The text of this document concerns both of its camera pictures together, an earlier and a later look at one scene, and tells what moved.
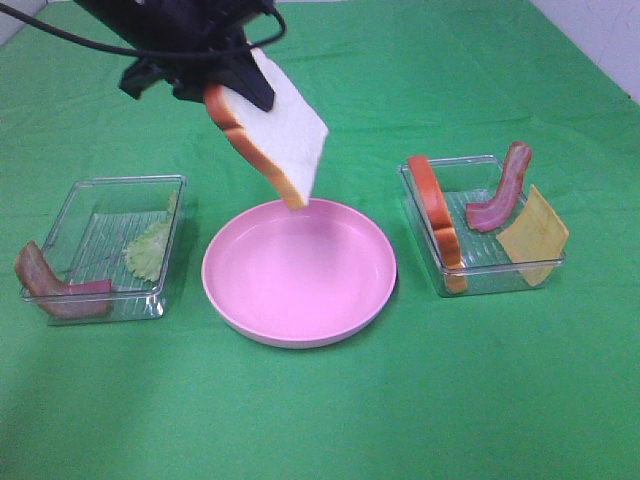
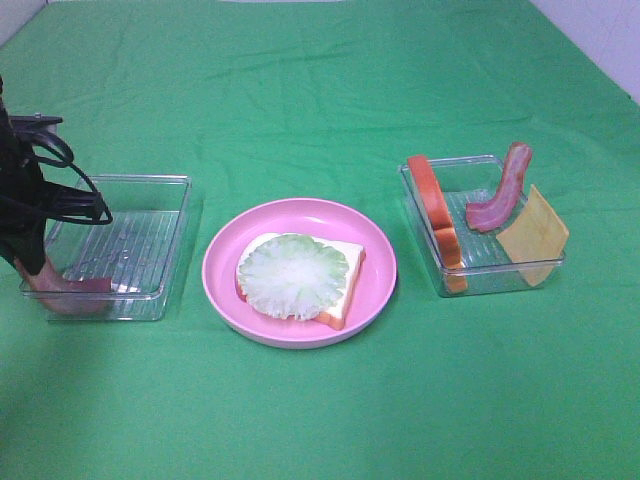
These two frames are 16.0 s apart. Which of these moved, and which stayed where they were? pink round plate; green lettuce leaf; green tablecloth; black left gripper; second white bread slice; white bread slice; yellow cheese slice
Moved: white bread slice; green lettuce leaf; black left gripper
Stayed: pink round plate; green tablecloth; second white bread slice; yellow cheese slice
